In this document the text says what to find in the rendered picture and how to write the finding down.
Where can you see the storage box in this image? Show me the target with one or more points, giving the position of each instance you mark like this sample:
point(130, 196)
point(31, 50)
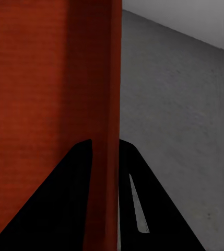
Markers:
point(60, 80)

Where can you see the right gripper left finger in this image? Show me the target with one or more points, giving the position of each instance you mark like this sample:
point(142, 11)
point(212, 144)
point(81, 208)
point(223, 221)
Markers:
point(53, 219)

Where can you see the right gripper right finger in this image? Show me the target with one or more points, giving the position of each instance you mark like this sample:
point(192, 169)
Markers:
point(168, 229)

